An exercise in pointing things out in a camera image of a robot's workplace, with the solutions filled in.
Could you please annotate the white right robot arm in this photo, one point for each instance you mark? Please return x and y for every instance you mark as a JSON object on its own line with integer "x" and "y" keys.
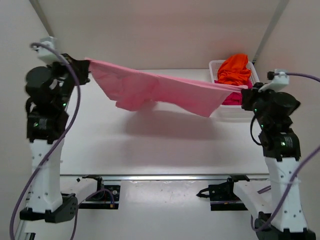
{"x": 283, "y": 217}

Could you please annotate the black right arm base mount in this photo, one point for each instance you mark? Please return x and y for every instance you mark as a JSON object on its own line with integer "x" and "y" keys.
{"x": 222, "y": 197}

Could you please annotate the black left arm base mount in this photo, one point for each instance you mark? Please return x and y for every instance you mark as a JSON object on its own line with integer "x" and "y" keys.
{"x": 102, "y": 194}

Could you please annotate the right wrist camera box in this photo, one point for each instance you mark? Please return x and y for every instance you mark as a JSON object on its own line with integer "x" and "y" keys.
{"x": 278, "y": 81}

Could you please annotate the aluminium table edge rail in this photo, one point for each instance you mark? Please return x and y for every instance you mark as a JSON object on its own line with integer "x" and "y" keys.
{"x": 165, "y": 177}

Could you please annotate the light pink t-shirt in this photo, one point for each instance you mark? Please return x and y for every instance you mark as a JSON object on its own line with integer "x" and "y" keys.
{"x": 131, "y": 89}

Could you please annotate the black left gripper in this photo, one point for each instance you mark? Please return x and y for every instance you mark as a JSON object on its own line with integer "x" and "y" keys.
{"x": 75, "y": 71}

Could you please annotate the orange t-shirt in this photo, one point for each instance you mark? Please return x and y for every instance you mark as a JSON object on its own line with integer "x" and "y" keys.
{"x": 234, "y": 71}

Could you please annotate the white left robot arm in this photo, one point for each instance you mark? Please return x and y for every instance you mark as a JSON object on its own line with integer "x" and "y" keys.
{"x": 46, "y": 202}

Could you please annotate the magenta t-shirt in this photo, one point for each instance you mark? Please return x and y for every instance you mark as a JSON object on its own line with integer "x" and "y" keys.
{"x": 235, "y": 98}

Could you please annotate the white perforated plastic basket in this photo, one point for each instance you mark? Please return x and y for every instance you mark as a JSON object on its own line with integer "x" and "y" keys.
{"x": 230, "y": 112}

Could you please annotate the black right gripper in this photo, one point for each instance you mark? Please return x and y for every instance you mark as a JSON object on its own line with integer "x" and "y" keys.
{"x": 250, "y": 97}

